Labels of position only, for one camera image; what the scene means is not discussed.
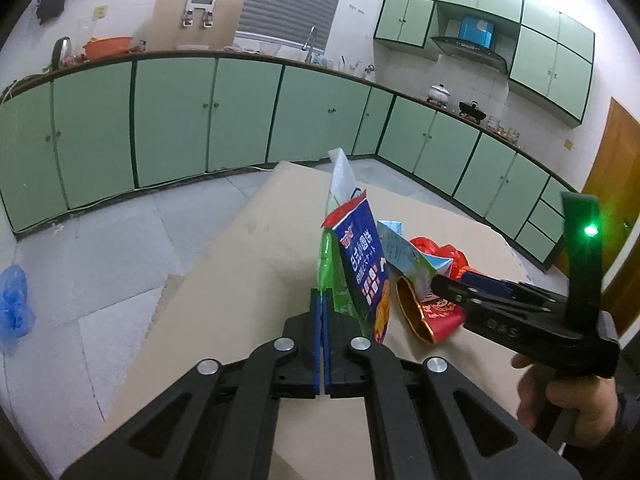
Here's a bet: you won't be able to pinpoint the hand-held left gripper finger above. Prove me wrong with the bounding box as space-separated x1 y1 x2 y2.
324 287 583 480
60 287 326 480

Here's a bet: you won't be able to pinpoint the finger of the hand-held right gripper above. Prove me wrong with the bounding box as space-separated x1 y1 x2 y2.
431 274 546 311
461 271 568 305

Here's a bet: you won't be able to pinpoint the blue white drink carton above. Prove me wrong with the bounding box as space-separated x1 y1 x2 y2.
376 220 453 303

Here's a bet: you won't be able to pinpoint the green snack packet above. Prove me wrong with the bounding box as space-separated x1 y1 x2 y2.
317 147 373 338

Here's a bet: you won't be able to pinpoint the purple snack bag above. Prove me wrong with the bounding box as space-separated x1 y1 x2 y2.
322 190 392 346

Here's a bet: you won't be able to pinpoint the person's right hand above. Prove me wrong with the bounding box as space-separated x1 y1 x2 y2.
511 355 621 446

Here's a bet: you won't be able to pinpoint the red gold packet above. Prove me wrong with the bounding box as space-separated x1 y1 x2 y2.
395 277 467 346

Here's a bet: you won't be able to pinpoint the red plastic bag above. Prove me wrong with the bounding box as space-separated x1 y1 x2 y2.
410 237 471 281

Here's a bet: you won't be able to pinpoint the group of glass jars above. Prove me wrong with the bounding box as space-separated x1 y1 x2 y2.
487 115 522 142

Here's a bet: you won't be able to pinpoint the black wok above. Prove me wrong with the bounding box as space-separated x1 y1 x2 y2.
457 101 487 123

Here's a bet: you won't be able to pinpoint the wooden door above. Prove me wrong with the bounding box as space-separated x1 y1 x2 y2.
570 97 640 321

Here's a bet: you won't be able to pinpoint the green upper kitchen cabinets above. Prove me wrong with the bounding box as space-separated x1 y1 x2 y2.
374 0 597 127

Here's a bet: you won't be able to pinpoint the green kitchen cabinets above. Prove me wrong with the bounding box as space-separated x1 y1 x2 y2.
0 50 581 271
374 0 597 127

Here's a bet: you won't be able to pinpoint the range hood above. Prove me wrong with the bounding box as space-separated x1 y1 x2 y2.
431 15 508 76

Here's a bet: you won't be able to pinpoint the green lower kitchen cabinets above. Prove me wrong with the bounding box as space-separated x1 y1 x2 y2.
0 50 581 271

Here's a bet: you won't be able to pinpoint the blue plastic bag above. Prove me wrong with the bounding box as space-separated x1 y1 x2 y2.
0 265 37 356

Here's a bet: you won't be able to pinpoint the cardboard panel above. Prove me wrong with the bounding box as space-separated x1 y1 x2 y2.
149 0 246 52

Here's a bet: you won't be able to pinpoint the white water filter unit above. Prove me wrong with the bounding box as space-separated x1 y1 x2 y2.
181 0 217 28

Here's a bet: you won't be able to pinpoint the orange plastic basin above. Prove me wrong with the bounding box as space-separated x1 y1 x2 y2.
82 36 135 61

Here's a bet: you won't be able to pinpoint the steel kettle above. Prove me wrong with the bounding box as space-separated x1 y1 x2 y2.
51 36 72 68

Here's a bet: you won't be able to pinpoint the dark towel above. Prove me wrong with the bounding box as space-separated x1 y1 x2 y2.
37 0 69 26

